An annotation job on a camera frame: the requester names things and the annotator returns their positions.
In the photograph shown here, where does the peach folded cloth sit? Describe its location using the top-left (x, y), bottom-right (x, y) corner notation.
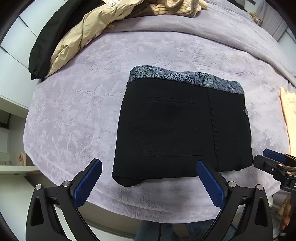
top-left (280, 87), bottom-right (296, 157)

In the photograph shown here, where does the person's hand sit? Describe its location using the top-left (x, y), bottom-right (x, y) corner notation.
top-left (278, 195), bottom-right (292, 230)

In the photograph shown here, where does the beige jacket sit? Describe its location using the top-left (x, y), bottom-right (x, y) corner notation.
top-left (47, 0), bottom-right (143, 76)

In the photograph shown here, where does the black pants grey patterned waistband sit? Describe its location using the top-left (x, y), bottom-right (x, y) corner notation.
top-left (112, 65), bottom-right (252, 187)

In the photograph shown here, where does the black garment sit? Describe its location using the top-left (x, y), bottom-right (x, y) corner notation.
top-left (29, 0), bottom-right (103, 80)

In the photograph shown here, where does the white shelf cabinet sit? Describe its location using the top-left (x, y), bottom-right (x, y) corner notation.
top-left (1, 96), bottom-right (40, 175)

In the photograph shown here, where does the striped cream sweater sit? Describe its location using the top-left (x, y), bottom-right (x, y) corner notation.
top-left (149, 0), bottom-right (208, 18)

